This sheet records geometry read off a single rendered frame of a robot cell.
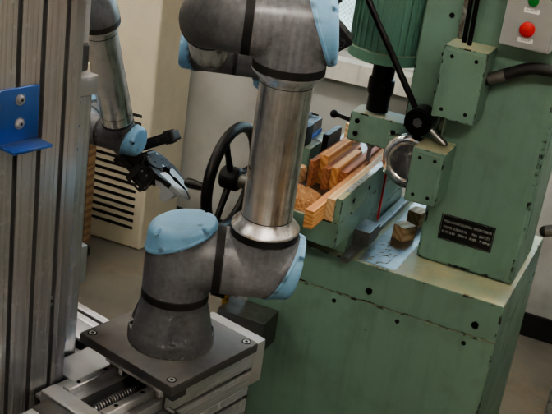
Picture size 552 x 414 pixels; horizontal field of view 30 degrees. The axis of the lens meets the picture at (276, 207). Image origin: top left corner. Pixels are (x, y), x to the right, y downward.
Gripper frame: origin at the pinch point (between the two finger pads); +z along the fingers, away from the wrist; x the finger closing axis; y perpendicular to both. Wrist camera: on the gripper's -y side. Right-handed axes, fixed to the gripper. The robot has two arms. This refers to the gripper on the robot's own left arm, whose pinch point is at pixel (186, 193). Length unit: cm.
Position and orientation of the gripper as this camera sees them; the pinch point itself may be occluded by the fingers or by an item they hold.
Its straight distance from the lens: 251.3
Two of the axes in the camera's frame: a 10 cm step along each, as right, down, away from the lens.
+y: -5.7, 6.9, 4.5
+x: -4.2, 2.3, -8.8
